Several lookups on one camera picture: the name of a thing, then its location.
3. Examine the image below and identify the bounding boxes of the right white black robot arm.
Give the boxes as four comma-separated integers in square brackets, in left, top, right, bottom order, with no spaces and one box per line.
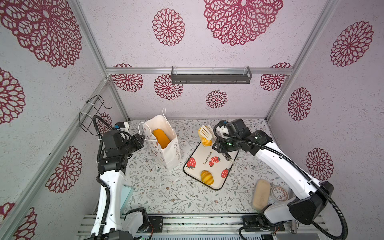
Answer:
[213,119,348,240]

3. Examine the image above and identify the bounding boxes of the black wire wall rack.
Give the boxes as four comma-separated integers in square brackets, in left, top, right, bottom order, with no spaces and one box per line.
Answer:
[78,95,113,136]

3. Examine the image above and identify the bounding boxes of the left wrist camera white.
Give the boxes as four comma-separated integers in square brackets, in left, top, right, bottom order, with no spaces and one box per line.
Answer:
[114,122,130,133]

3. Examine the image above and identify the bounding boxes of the black wall shelf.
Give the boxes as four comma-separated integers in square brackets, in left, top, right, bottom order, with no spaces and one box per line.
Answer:
[171,67,253,85]

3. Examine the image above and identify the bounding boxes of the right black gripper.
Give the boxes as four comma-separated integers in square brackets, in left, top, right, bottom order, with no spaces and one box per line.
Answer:
[210,138,241,154]

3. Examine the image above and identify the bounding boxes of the metal handled tool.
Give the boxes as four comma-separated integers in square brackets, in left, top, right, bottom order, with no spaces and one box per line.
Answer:
[290,220,298,235]

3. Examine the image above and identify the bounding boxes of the white tray black rim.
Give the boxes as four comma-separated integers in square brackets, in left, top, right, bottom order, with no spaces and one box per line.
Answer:
[183,143,233,191]

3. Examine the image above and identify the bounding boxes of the long braided orange bread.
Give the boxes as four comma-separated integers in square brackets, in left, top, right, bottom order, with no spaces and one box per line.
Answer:
[153,129,171,149]

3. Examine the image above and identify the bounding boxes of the light green box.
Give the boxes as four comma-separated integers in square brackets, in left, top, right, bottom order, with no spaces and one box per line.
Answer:
[120,185,134,215]

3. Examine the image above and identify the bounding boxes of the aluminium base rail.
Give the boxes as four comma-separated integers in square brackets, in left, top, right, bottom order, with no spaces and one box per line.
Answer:
[75,213,328,237]

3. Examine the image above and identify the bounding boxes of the twisted bread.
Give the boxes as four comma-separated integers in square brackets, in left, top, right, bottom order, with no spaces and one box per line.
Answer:
[198,125,213,147]

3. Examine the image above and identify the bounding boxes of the small round patterned dish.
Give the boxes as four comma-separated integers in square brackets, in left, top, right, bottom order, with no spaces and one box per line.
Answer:
[271,186,289,202]

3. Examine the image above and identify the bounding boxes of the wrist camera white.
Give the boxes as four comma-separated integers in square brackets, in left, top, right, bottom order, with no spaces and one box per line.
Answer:
[215,121,230,139]
[114,122,130,133]

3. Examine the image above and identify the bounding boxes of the metal tongs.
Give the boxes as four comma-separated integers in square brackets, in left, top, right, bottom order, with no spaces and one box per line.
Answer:
[200,125,235,164]

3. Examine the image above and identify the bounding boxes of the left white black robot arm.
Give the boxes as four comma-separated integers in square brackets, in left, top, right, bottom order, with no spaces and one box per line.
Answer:
[89,115,150,240]

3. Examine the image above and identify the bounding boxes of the beige sponge block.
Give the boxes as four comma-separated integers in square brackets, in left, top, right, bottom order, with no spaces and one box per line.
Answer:
[252,179,271,212]

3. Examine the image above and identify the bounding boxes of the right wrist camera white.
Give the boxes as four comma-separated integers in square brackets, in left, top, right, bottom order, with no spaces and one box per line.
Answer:
[215,121,230,139]

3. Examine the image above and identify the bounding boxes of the yellow bun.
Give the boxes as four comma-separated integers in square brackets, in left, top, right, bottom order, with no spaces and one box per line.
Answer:
[201,171,214,185]

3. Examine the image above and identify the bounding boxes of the white paper bag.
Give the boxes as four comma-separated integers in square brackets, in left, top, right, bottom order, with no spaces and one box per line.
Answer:
[138,108,181,171]

